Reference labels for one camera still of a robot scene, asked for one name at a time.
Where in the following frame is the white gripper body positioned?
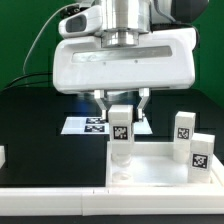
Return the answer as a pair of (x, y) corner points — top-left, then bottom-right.
(53, 5), (196, 94)

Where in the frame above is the black cable upper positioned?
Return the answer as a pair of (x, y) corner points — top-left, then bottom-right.
(6, 71), (54, 88)

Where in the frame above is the grey camera cable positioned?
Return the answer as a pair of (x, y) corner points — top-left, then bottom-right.
(22, 3), (79, 88)

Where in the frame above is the black cable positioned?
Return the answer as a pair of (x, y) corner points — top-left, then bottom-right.
(6, 71), (54, 88)
(0, 79), (54, 93)

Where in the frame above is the white fence wall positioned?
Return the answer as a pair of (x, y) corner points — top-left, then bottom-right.
(0, 186), (224, 216)
(0, 146), (5, 169)

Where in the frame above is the black cable lower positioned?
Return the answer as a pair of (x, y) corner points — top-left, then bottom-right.
(0, 79), (54, 93)

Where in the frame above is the white left fence wall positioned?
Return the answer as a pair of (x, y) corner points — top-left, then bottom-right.
(0, 146), (5, 169)

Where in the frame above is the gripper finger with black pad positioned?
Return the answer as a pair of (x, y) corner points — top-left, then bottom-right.
(94, 90), (108, 121)
(136, 88), (150, 122)

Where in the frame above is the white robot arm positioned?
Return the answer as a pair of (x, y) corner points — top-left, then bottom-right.
(53, 0), (209, 120)

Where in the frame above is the black camera on stand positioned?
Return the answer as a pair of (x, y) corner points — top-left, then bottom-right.
(60, 5), (88, 18)

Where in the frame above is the white front fence wall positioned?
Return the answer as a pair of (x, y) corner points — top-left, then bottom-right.
(0, 186), (224, 216)

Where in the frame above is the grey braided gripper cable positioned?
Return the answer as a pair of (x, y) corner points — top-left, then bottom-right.
(151, 0), (201, 48)

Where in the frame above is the white sheet with markers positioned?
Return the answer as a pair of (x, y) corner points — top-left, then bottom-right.
(61, 117), (152, 135)

